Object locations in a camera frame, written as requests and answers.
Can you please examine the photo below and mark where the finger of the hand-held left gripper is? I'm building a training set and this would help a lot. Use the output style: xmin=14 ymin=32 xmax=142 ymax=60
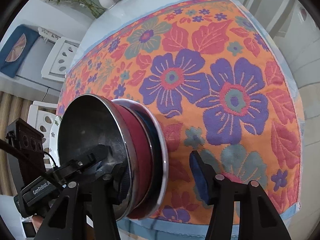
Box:
xmin=54 ymin=144 xmax=110 ymax=180

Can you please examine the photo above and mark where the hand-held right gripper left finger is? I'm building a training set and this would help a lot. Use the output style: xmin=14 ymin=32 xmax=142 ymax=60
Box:
xmin=34 ymin=166 xmax=131 ymax=240

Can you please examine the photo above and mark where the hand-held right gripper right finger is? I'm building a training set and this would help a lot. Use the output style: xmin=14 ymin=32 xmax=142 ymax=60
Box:
xmin=189 ymin=151 xmax=292 ymax=240

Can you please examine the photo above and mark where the red steel bowl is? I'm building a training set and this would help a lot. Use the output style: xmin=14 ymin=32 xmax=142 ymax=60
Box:
xmin=57 ymin=94 xmax=153 ymax=220

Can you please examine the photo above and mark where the white floral plate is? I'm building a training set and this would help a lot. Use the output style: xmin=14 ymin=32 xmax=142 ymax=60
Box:
xmin=49 ymin=115 xmax=63 ymax=160

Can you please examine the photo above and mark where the blue steel bowl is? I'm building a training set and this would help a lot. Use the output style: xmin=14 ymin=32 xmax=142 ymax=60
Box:
xmin=111 ymin=99 xmax=169 ymax=220

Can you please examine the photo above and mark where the white dining chair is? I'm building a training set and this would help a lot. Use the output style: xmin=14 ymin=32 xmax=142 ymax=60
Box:
xmin=41 ymin=37 xmax=80 ymax=82
xmin=29 ymin=101 xmax=59 ymax=140

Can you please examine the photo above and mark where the striped beige rug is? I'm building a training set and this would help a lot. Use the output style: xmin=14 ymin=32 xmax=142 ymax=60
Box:
xmin=0 ymin=91 xmax=35 ymax=195

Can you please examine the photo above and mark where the floral orange tablecloth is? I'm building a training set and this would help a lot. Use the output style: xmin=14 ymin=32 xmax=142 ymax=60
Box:
xmin=56 ymin=0 xmax=305 ymax=224

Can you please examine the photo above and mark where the white carved chair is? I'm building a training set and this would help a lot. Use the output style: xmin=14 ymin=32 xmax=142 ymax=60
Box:
xmin=37 ymin=27 xmax=62 ymax=40

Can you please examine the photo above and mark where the glass vase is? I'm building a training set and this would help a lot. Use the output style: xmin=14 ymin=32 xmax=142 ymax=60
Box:
xmin=80 ymin=2 xmax=105 ymax=18

